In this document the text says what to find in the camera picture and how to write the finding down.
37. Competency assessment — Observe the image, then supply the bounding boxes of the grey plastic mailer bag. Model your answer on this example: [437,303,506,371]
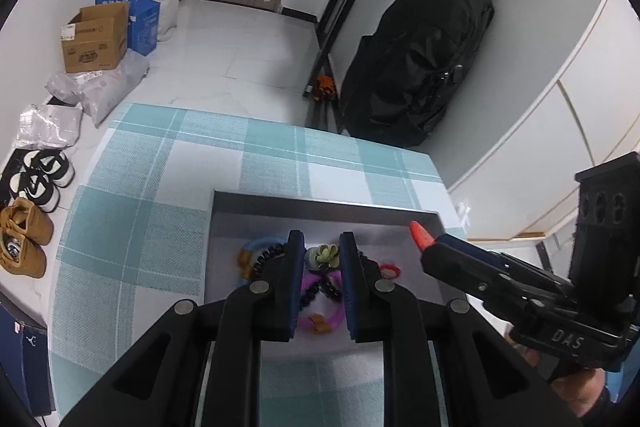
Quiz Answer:
[14,103,83,151]
[45,52,151,128]

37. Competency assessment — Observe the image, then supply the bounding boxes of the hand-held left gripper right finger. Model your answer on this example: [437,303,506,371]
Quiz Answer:
[339,231,576,427]

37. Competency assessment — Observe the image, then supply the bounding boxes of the person's right hand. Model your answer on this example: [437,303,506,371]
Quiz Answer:
[550,364,613,419]

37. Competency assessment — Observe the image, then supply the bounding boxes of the brown shoe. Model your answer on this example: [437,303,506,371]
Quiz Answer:
[0,197,55,245]
[0,232,47,279]

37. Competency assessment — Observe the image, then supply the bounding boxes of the black spiral hair tie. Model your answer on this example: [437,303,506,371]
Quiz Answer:
[300,274,344,309]
[250,243,289,280]

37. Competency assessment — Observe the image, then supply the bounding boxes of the purple bracelet with orange charm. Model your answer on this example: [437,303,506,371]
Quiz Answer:
[299,269,347,336]

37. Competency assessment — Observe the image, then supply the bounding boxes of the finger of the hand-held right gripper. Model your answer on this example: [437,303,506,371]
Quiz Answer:
[421,241,532,324]
[440,234,572,297]

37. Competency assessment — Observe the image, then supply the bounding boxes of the green flower hair clip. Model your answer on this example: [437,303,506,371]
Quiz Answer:
[305,244,342,272]

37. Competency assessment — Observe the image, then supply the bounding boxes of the red round badge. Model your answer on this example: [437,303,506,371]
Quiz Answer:
[410,221,434,253]

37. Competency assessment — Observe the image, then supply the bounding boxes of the orange and black object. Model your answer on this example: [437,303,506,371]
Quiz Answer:
[314,76,337,100]

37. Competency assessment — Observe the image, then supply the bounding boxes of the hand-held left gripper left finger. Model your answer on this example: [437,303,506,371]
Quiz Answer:
[60,229,307,427]

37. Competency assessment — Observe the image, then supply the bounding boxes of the white shopping bag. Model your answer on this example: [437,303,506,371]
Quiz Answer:
[132,0,185,42]

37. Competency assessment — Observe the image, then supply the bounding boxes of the dark blue shoe box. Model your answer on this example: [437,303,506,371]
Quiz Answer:
[0,302,56,415]

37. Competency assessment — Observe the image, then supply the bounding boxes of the grey cardboard box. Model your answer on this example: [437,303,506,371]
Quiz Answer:
[202,189,468,360]

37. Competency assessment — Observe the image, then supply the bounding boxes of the black backpack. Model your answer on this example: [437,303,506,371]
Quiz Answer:
[339,0,506,148]

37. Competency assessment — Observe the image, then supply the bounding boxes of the blue bracelet with orange charm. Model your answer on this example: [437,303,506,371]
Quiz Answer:
[236,236,291,283]

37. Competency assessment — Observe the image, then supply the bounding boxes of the teal checked tablecloth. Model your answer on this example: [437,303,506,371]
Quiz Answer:
[50,103,468,427]

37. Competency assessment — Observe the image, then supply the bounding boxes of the brown cardboard box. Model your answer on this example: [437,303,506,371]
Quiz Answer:
[61,2,132,74]

